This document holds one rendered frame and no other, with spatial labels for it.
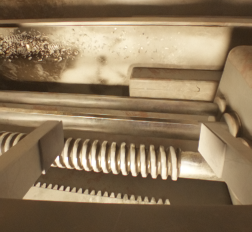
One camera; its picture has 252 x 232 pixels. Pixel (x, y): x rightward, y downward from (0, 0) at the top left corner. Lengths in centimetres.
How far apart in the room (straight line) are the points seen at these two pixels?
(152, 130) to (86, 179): 14
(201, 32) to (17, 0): 84
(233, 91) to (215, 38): 22
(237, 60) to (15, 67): 58
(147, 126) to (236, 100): 13
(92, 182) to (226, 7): 81
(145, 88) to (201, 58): 16
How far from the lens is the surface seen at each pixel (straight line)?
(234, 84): 30
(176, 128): 27
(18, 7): 107
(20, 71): 66
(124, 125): 27
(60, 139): 16
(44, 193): 31
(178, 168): 23
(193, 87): 46
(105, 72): 53
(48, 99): 36
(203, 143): 17
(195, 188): 32
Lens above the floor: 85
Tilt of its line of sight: 51 degrees down
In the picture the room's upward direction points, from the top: 167 degrees counter-clockwise
